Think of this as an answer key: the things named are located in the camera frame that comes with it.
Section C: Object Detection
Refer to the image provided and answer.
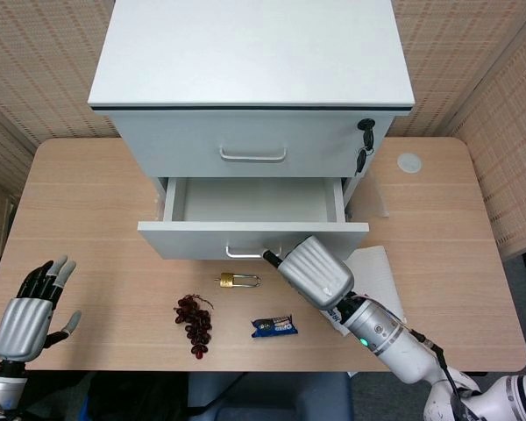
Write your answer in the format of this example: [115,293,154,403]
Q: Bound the grey blue chair seat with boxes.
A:
[188,371,354,421]

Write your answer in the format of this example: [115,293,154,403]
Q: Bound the black key in lock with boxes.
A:
[357,118,377,150]

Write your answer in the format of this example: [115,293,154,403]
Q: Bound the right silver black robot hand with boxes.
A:
[262,235,355,310]

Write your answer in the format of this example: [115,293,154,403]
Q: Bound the brass long-shackle padlock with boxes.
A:
[214,271,261,290]

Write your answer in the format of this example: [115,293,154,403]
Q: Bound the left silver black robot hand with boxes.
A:
[0,255,82,363]

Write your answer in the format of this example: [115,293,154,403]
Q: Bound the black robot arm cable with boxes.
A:
[405,324,468,421]

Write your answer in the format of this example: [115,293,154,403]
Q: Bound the white three-drawer cabinet body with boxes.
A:
[88,0,416,220]

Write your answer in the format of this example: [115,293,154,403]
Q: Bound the medium silver drawer handle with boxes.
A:
[225,245,284,260]

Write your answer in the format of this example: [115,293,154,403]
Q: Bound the blue cookie snack pack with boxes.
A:
[250,313,299,339]

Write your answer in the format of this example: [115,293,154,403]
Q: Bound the middle-height white drawer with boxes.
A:
[137,176,370,260]

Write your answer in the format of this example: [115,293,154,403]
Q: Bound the dark red grape bunch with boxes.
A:
[173,294,215,360]

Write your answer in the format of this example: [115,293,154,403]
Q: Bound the hanging black spare key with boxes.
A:
[354,147,373,176]

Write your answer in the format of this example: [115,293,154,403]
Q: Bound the round grey table grommet cap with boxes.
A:
[396,152,423,174]

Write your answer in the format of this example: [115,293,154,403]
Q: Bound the long silver drawer handle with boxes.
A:
[219,146,288,164]

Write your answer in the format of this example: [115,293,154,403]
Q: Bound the tall white drawer with lock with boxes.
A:
[110,109,396,179]

